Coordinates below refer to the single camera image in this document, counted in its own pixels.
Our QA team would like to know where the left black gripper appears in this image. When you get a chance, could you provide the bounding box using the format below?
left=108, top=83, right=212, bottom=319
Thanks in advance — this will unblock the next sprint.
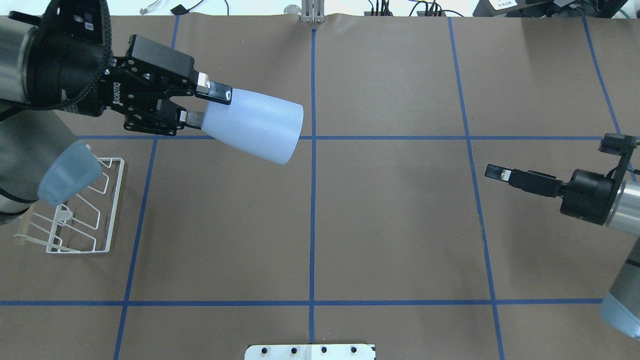
left=30, top=34, right=233, bottom=137

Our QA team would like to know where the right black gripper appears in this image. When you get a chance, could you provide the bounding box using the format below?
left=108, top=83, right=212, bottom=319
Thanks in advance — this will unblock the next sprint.
left=484, top=164, right=617, bottom=225

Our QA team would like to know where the light blue plastic cup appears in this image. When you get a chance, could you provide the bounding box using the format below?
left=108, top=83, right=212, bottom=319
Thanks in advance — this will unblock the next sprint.
left=200, top=88, right=304, bottom=166

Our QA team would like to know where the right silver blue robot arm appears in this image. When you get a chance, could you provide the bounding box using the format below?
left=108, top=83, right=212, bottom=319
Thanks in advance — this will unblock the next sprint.
left=483, top=164, right=639, bottom=341

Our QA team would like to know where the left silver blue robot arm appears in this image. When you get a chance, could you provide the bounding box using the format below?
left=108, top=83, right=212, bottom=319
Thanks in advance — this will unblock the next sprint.
left=1, top=5, right=233, bottom=224

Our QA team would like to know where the small black device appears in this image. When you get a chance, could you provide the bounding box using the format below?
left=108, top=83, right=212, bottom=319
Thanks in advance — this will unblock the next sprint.
left=170, top=4, right=190, bottom=16

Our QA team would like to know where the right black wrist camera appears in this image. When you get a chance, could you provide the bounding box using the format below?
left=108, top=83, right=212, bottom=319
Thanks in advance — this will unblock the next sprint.
left=598, top=133, right=640, bottom=182

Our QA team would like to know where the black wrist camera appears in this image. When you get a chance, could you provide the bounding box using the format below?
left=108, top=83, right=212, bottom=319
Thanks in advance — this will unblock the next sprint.
left=38, top=0, right=113, bottom=60
left=598, top=133, right=640, bottom=182

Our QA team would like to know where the aluminium frame post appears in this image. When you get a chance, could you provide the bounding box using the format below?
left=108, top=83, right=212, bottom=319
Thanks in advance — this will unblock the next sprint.
left=300, top=0, right=326, bottom=24

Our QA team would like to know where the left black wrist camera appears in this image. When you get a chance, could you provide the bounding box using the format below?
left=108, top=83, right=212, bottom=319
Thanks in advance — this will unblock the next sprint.
left=38, top=0, right=113, bottom=60

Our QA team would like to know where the white wire cup holder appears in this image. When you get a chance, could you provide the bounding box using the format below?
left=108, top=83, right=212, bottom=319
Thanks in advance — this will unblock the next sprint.
left=14, top=157, right=126, bottom=255

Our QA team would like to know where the white camera post with base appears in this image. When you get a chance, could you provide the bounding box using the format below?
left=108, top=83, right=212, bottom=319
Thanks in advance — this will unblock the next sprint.
left=244, top=343, right=377, bottom=360

